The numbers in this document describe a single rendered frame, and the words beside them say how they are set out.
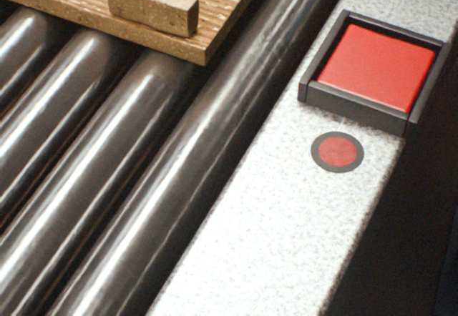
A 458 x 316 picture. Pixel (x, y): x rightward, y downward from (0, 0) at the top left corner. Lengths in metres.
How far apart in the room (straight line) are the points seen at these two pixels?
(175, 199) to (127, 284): 0.06
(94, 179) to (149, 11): 0.11
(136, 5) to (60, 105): 0.08
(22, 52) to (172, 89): 0.10
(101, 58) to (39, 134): 0.07
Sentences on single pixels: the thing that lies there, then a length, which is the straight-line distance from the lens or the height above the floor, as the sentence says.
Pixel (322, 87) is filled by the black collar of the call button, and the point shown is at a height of 0.93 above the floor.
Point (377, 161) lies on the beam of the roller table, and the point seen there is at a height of 0.92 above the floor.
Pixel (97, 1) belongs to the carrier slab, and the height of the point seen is 0.94.
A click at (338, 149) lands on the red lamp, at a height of 0.92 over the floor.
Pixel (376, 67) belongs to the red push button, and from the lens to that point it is 0.57.
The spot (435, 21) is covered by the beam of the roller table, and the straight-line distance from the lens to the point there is 0.64.
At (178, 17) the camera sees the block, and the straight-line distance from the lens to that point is 0.56.
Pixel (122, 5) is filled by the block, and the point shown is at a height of 0.95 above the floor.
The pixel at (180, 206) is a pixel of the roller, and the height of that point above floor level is 0.91.
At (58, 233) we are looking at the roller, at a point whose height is 0.92.
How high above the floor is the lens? 1.33
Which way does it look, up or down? 50 degrees down
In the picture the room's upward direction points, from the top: 1 degrees clockwise
